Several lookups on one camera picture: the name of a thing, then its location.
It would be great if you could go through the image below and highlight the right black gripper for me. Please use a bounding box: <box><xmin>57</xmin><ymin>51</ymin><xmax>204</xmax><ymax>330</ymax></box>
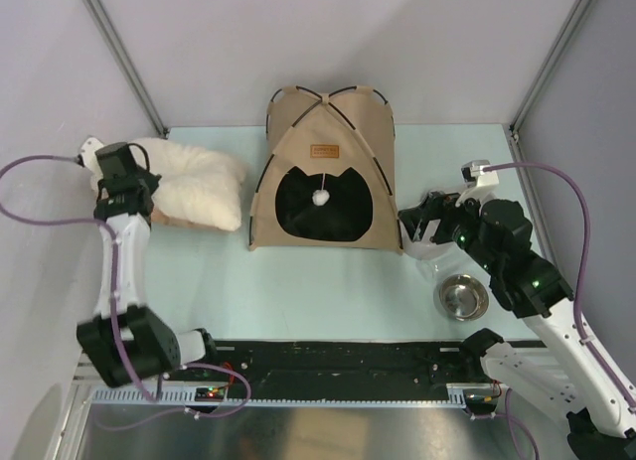
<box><xmin>397</xmin><ymin>186</ymin><xmax>501</xmax><ymax>273</ymax></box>

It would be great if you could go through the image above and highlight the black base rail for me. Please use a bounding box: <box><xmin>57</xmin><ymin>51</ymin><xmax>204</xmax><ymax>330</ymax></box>
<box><xmin>163</xmin><ymin>338</ymin><xmax>548</xmax><ymax>401</ymax></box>

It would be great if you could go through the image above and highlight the clear plastic water bottle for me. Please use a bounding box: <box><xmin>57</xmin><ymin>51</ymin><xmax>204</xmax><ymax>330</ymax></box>
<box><xmin>418</xmin><ymin>260</ymin><xmax>439</xmax><ymax>283</ymax></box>

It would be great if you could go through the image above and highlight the aluminium frame post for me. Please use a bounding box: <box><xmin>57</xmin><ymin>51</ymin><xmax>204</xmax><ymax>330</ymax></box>
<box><xmin>81</xmin><ymin>0</ymin><xmax>169</xmax><ymax>137</ymax></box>
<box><xmin>509</xmin><ymin>0</ymin><xmax>596</xmax><ymax>140</ymax></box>

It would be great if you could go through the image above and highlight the white slotted cable duct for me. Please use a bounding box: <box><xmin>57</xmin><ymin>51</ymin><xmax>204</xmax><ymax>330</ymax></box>
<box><xmin>89</xmin><ymin>383</ymin><xmax>503</xmax><ymax>408</ymax></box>

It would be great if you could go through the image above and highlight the white pompom toy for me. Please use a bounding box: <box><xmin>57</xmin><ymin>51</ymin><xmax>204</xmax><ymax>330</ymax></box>
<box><xmin>312</xmin><ymin>189</ymin><xmax>330</xmax><ymax>207</ymax></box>

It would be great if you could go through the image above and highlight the white fluffy cushion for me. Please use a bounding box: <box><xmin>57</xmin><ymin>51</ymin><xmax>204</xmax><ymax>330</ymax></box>
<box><xmin>109</xmin><ymin>137</ymin><xmax>247</xmax><ymax>231</ymax></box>

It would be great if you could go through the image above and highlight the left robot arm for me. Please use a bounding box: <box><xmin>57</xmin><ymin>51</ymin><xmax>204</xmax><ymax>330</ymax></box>
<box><xmin>76</xmin><ymin>137</ymin><xmax>221</xmax><ymax>387</ymax></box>

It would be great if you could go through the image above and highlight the right aluminium frame post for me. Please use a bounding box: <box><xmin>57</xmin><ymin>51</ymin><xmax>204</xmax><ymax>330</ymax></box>
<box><xmin>509</xmin><ymin>0</ymin><xmax>596</xmax><ymax>140</ymax></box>

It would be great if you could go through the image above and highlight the beige pet tent fabric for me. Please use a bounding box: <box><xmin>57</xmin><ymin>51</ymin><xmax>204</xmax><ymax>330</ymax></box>
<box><xmin>246</xmin><ymin>84</ymin><xmax>404</xmax><ymax>255</ymax></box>

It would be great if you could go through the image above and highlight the stainless steel pet bowl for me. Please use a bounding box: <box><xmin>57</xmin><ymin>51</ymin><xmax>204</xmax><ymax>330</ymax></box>
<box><xmin>437</xmin><ymin>274</ymin><xmax>489</xmax><ymax>322</ymax></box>

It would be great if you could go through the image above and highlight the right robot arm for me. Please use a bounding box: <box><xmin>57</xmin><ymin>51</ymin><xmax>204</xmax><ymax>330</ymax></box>
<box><xmin>398</xmin><ymin>192</ymin><xmax>635</xmax><ymax>459</ymax></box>

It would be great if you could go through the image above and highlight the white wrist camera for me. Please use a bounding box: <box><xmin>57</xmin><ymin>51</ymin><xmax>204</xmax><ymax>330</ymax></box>
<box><xmin>455</xmin><ymin>160</ymin><xmax>499</xmax><ymax>207</ymax></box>
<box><xmin>77</xmin><ymin>136</ymin><xmax>104</xmax><ymax>176</ymax></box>

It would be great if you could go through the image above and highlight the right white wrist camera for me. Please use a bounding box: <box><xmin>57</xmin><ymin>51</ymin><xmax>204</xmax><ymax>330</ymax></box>
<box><xmin>455</xmin><ymin>160</ymin><xmax>499</xmax><ymax>207</ymax></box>

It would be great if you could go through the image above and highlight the grey double pet feeder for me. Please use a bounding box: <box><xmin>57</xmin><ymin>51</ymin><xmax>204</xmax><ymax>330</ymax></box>
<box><xmin>398</xmin><ymin>192</ymin><xmax>451</xmax><ymax>260</ymax></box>

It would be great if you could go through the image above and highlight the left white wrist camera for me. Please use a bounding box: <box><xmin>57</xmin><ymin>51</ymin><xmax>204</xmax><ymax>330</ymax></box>
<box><xmin>77</xmin><ymin>136</ymin><xmax>104</xmax><ymax>176</ymax></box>

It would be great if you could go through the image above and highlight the left aluminium frame post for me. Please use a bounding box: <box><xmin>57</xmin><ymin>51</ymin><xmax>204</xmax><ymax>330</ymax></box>
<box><xmin>81</xmin><ymin>0</ymin><xmax>169</xmax><ymax>137</ymax></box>

